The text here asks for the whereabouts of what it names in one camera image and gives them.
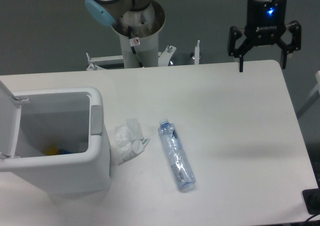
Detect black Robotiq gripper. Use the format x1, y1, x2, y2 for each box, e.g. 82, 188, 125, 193
227, 0, 302, 73

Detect clear plastic water bottle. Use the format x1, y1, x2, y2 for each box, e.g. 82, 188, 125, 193
158, 119, 196, 193

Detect white plastic wrapper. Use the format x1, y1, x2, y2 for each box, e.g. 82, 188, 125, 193
114, 118, 150, 165

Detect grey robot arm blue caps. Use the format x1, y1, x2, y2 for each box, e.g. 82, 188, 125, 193
85, 0, 302, 68

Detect blue trash in can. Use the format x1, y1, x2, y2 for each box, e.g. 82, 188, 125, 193
57, 149, 71, 155

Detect white plastic trash can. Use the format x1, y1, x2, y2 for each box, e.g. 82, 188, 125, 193
0, 84, 112, 195

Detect yellow trash in can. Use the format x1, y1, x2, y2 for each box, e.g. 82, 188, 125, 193
44, 145, 60, 156

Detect black device at table edge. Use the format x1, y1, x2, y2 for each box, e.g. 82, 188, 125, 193
302, 189, 320, 215

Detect white frame at right edge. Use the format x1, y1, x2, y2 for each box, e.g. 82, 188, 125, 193
296, 70, 320, 119

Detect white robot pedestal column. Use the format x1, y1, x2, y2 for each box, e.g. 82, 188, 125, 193
112, 0, 165, 54

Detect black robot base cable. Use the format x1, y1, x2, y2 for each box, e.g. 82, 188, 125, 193
127, 25, 146, 68

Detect white metal base frame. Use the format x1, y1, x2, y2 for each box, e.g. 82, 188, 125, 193
85, 39, 201, 71

